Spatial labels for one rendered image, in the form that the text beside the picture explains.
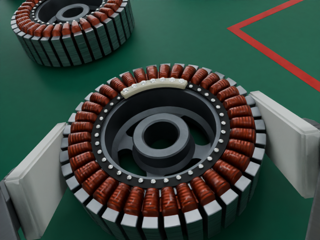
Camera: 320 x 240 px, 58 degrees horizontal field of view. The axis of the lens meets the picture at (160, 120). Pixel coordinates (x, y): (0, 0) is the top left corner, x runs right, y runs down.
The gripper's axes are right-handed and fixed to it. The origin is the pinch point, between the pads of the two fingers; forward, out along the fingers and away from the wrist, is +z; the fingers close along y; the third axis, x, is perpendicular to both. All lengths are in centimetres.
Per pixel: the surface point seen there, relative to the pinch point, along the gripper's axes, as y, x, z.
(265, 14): 11.5, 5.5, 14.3
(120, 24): -2.3, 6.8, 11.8
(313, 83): 11.4, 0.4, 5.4
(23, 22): -10.6, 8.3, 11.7
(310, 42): 13.4, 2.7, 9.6
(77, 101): -6.4, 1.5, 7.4
